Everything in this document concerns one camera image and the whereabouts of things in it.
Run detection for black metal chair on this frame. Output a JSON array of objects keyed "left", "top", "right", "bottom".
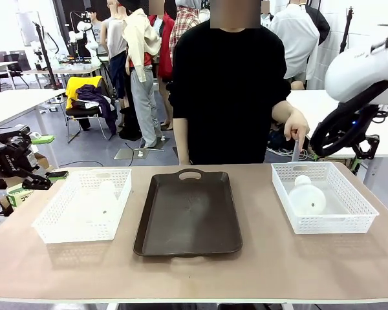
[{"left": 65, "top": 106, "right": 118, "bottom": 145}]

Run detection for white translucent conical flask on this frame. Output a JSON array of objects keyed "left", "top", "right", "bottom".
[
  {"left": 80, "top": 180, "right": 125, "bottom": 227},
  {"left": 288, "top": 174, "right": 327, "bottom": 216}
]

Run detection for black tripod stand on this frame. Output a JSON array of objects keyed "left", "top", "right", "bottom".
[{"left": 31, "top": 21, "right": 61, "bottom": 92}]

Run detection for white perforated plastic basket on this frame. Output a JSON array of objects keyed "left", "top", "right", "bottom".
[
  {"left": 31, "top": 167, "right": 133, "bottom": 245},
  {"left": 270, "top": 161, "right": 380, "bottom": 235}
]

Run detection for dark brown plastic tray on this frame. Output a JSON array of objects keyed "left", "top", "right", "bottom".
[{"left": 133, "top": 168, "right": 244, "bottom": 258}]

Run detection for person in black shirt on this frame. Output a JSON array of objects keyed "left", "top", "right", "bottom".
[{"left": 172, "top": 0, "right": 292, "bottom": 165}]

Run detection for mannequin in red jacket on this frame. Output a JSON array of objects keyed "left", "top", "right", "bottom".
[{"left": 147, "top": 12, "right": 176, "bottom": 80}]

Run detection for mannequin in white shirt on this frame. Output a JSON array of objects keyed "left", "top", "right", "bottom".
[{"left": 269, "top": 0, "right": 321, "bottom": 82}]

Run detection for person's left hand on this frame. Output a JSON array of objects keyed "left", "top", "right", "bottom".
[{"left": 283, "top": 108, "right": 310, "bottom": 142}]

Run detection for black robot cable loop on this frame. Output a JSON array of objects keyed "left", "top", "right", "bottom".
[{"left": 310, "top": 103, "right": 381, "bottom": 158}]

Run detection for yellow garment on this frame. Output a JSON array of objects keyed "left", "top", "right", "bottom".
[{"left": 65, "top": 76, "right": 103, "bottom": 111}]

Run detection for white table with grey edge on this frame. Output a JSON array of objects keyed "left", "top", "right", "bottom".
[{"left": 286, "top": 89, "right": 388, "bottom": 181}]

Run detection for black office chair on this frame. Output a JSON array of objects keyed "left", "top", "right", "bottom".
[{"left": 0, "top": 50, "right": 32, "bottom": 92}]

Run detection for white cables on floor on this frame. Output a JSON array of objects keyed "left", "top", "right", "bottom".
[{"left": 266, "top": 145, "right": 315, "bottom": 161}]

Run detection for mannequin in plaid shirt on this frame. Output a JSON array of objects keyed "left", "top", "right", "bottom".
[{"left": 169, "top": 5, "right": 202, "bottom": 64}]

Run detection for person's left forearm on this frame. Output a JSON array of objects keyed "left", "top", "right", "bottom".
[{"left": 271, "top": 100, "right": 300, "bottom": 125}]

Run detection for black hanging garment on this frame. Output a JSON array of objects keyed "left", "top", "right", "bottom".
[{"left": 305, "top": 2, "right": 331, "bottom": 47}]

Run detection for purple garment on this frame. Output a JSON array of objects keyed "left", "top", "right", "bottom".
[{"left": 76, "top": 83, "right": 118, "bottom": 136}]

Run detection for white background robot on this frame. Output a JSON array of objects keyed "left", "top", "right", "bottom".
[{"left": 68, "top": 10, "right": 100, "bottom": 56}]

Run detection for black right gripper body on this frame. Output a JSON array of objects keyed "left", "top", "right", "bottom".
[{"left": 338, "top": 102, "right": 388, "bottom": 138}]

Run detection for mannequin in white tank top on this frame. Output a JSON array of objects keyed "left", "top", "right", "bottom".
[{"left": 100, "top": 0, "right": 129, "bottom": 101}]

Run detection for grey metal base plate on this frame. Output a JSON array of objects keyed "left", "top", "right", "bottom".
[{"left": 113, "top": 147, "right": 150, "bottom": 161}]

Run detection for thin black tripod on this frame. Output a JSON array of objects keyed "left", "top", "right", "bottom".
[{"left": 338, "top": 8, "right": 356, "bottom": 55}]

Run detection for mannequin cream shirt grey trousers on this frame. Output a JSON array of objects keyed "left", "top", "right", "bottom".
[{"left": 120, "top": 0, "right": 165, "bottom": 150}]

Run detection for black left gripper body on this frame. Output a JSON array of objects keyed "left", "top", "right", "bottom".
[{"left": 0, "top": 137, "right": 41, "bottom": 190}]

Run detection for brown cardboard box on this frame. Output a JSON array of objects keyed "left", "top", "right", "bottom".
[{"left": 34, "top": 152, "right": 54, "bottom": 171}]

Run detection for long white table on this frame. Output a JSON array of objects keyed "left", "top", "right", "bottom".
[{"left": 0, "top": 88, "right": 68, "bottom": 169}]

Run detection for grey stirring rod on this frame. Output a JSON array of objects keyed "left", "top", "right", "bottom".
[{"left": 291, "top": 130, "right": 303, "bottom": 162}]

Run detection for person's right forearm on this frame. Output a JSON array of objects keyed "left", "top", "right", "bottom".
[{"left": 177, "top": 117, "right": 191, "bottom": 166}]

